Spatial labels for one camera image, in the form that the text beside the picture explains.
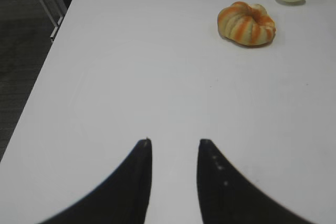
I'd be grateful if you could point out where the orange striped bagel bread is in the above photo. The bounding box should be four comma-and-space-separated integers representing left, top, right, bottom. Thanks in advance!
217, 2, 276, 47

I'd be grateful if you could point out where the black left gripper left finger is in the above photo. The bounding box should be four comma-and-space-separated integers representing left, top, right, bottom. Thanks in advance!
44, 138, 152, 223

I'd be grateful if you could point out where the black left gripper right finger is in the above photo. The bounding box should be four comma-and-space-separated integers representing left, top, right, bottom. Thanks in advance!
197, 138, 336, 224

